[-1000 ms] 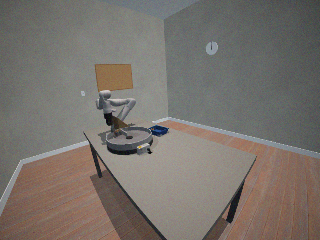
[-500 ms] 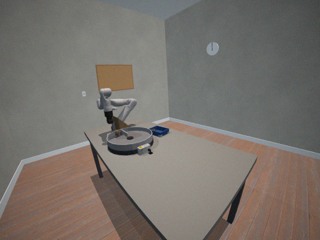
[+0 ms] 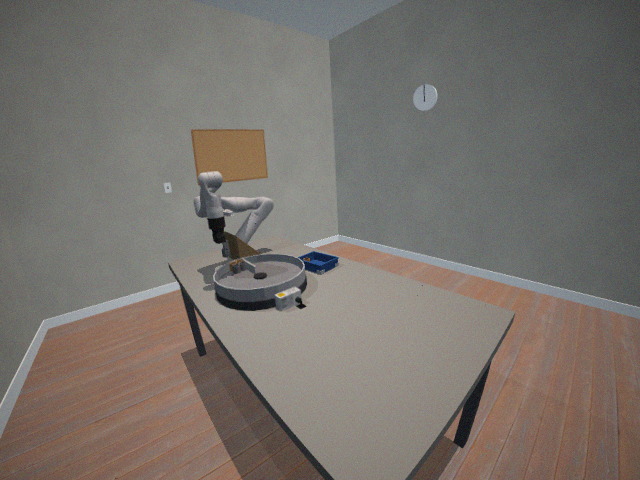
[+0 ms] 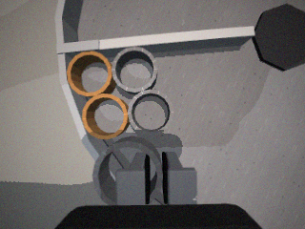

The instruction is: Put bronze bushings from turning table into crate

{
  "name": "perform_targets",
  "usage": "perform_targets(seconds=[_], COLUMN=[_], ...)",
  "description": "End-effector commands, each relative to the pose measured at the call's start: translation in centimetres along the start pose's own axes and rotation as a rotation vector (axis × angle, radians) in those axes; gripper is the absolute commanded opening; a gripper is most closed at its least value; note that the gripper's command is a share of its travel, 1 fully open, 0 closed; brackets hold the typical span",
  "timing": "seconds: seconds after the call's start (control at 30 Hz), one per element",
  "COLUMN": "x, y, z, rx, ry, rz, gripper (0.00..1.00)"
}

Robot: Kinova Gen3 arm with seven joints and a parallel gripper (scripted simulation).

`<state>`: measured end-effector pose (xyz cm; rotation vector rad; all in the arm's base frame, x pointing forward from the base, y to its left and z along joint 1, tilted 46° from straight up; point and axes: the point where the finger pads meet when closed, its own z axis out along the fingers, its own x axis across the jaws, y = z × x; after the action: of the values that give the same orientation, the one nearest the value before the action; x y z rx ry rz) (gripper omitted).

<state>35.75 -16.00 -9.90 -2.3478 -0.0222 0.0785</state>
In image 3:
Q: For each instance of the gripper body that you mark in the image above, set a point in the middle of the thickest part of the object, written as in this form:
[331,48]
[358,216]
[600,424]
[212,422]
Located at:
[216,222]

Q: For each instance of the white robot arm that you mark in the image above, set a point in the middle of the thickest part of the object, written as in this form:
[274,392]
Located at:
[235,204]

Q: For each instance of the blue crate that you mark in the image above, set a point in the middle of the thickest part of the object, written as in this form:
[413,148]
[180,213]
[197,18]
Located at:
[319,262]

